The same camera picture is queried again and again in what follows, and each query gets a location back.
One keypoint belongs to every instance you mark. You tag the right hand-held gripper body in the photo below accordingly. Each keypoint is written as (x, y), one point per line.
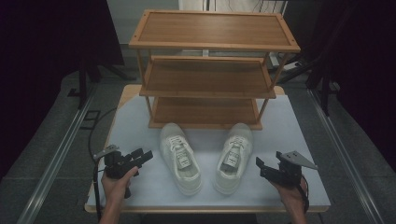
(289, 171)

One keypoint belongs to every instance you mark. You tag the dark curtain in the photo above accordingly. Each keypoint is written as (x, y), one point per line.
(46, 46)
(367, 62)

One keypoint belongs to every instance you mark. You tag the person's right hand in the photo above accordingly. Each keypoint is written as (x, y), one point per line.
(294, 199)

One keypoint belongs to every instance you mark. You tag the three-tier wooden shoe rack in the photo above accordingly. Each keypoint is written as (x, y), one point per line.
(211, 31)

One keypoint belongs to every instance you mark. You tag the white power strip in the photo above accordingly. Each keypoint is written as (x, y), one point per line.
(289, 66)

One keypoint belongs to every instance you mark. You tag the black floor bracket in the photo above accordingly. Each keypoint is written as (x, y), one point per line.
(90, 119)

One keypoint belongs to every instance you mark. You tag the black metal stand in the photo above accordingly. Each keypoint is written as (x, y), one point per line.
(82, 84)
(325, 93)

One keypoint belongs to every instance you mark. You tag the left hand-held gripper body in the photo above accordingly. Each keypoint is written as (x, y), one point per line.
(116, 165)

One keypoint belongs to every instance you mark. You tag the metal floor rail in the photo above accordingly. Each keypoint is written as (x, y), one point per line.
(345, 155)
(56, 161)

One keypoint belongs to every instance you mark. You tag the person's left hand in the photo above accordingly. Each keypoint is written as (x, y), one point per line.
(115, 189)

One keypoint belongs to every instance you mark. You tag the white sneaker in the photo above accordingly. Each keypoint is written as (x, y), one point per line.
(237, 144)
(182, 169)

